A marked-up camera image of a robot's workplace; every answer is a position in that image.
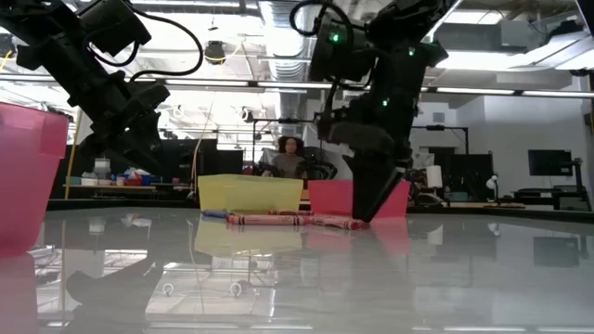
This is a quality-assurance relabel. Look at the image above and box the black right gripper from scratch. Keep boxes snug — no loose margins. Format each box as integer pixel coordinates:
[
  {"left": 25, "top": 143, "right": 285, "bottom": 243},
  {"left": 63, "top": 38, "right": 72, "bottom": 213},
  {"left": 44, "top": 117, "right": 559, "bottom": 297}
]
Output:
[{"left": 324, "top": 96, "right": 417, "bottom": 223}]

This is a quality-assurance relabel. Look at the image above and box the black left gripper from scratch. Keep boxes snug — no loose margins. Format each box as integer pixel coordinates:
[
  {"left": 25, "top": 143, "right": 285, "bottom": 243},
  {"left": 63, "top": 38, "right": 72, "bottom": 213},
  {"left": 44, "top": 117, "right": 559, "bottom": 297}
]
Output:
[{"left": 69, "top": 71, "right": 172, "bottom": 176}]

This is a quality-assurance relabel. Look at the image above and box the red crayon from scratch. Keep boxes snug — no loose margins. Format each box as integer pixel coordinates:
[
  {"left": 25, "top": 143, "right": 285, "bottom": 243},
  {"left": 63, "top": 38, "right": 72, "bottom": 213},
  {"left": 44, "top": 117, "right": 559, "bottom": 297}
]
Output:
[
  {"left": 226, "top": 213, "right": 307, "bottom": 227},
  {"left": 303, "top": 215, "right": 370, "bottom": 231}
]

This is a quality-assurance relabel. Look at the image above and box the white plastic container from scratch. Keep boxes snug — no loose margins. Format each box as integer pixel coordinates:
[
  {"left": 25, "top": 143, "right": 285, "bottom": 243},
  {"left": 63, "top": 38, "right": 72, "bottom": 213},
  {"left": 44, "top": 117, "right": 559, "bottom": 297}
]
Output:
[{"left": 93, "top": 157, "right": 112, "bottom": 181}]

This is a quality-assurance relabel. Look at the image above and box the small pink plastic bin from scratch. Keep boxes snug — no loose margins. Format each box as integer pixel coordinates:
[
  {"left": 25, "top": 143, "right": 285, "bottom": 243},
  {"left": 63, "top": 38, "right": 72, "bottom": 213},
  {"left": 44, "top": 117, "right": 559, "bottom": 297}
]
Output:
[{"left": 308, "top": 179, "right": 412, "bottom": 219}]

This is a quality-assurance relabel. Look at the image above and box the wooden workbench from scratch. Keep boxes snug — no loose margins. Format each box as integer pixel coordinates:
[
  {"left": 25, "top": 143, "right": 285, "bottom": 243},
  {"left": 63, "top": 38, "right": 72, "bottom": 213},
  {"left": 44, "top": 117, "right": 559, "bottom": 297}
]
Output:
[{"left": 63, "top": 184, "right": 158, "bottom": 192}]

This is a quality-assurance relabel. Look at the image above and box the white paper towel roll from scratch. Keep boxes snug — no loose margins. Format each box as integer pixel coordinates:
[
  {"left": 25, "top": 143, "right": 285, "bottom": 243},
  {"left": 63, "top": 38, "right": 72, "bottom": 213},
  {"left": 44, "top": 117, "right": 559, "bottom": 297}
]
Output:
[{"left": 425, "top": 164, "right": 444, "bottom": 189}]

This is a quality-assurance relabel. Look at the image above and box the black screen panel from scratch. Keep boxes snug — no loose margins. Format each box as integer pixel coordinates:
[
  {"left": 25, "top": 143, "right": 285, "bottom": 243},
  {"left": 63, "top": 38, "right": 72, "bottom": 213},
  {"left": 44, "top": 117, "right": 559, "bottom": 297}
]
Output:
[
  {"left": 157, "top": 137, "right": 219, "bottom": 185},
  {"left": 444, "top": 153, "right": 494, "bottom": 195}
]

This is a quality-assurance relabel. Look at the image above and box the person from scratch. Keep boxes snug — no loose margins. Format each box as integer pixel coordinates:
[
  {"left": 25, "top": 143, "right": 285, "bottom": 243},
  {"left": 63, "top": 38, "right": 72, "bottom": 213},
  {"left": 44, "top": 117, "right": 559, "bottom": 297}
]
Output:
[{"left": 270, "top": 135, "right": 308, "bottom": 180}]

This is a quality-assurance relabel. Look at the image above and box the white desk lamp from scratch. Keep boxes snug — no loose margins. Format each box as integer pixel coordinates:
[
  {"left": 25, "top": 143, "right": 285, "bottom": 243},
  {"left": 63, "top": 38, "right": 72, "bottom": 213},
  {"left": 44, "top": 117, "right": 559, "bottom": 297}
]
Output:
[{"left": 484, "top": 174, "right": 501, "bottom": 205}]

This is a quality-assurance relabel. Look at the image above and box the large pink plastic tray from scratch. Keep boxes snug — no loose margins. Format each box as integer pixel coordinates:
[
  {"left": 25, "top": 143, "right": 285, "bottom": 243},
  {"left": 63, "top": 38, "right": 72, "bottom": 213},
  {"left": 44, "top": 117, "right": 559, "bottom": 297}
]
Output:
[{"left": 0, "top": 101, "right": 71, "bottom": 257}]

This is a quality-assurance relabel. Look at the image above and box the yellow plastic bin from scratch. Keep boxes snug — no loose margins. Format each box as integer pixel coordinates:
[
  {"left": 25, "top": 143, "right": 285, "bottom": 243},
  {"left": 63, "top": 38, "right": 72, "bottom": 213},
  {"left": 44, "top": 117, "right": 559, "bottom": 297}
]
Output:
[{"left": 198, "top": 173, "right": 304, "bottom": 214}]

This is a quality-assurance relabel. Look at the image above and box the long white light strip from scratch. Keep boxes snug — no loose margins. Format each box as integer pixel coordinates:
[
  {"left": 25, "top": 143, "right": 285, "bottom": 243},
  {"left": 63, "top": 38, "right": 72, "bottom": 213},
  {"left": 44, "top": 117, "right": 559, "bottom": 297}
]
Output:
[{"left": 0, "top": 73, "right": 594, "bottom": 99}]

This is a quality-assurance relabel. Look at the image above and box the black ceiling device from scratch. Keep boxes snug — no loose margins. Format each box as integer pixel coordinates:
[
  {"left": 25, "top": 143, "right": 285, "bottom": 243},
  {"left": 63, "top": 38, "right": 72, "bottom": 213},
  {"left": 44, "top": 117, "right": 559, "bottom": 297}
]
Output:
[{"left": 0, "top": 32, "right": 16, "bottom": 59}]

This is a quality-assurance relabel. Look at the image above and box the black desk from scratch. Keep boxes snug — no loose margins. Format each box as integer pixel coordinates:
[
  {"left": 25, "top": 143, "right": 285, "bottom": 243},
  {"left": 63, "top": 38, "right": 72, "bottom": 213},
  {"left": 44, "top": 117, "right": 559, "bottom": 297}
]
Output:
[{"left": 510, "top": 184, "right": 593, "bottom": 212}]

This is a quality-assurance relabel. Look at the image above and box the black computer monitor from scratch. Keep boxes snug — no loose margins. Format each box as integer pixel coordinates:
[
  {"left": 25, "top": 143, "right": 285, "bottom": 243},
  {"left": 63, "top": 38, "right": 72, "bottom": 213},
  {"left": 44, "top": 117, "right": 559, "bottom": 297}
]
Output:
[{"left": 527, "top": 148, "right": 575, "bottom": 177}]

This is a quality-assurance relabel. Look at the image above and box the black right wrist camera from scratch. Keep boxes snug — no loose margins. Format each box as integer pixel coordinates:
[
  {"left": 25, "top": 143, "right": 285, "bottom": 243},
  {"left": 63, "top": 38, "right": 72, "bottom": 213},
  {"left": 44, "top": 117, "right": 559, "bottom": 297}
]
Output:
[{"left": 316, "top": 107, "right": 354, "bottom": 143}]

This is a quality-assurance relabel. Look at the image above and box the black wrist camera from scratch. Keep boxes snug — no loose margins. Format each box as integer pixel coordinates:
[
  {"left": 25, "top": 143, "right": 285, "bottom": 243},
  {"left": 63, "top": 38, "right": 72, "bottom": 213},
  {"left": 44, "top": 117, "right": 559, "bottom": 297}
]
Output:
[
  {"left": 316, "top": 107, "right": 354, "bottom": 143},
  {"left": 76, "top": 0, "right": 153, "bottom": 57}
]

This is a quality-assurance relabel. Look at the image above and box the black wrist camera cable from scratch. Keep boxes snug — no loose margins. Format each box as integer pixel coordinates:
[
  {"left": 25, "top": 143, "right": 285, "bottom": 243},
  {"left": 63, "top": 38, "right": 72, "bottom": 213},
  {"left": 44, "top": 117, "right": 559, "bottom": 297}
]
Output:
[
  {"left": 87, "top": 6, "right": 205, "bottom": 83},
  {"left": 290, "top": 0, "right": 356, "bottom": 124}
]

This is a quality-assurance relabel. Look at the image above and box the black ceiling dome camera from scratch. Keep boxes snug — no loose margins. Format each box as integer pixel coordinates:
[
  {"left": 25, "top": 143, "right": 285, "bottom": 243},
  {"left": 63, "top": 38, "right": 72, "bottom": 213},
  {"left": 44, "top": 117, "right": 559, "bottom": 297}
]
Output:
[{"left": 202, "top": 40, "right": 228, "bottom": 66}]

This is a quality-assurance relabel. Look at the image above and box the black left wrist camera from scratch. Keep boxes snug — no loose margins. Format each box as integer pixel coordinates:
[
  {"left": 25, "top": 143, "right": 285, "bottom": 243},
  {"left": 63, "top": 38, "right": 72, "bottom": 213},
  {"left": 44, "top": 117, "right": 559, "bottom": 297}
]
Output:
[{"left": 76, "top": 0, "right": 153, "bottom": 57}]

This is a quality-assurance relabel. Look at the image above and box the ribbed silver ventilation duct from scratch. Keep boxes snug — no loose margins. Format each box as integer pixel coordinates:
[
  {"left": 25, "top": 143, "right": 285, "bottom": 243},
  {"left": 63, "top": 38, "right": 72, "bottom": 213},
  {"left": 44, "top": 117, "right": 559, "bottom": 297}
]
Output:
[{"left": 258, "top": 0, "right": 313, "bottom": 149}]

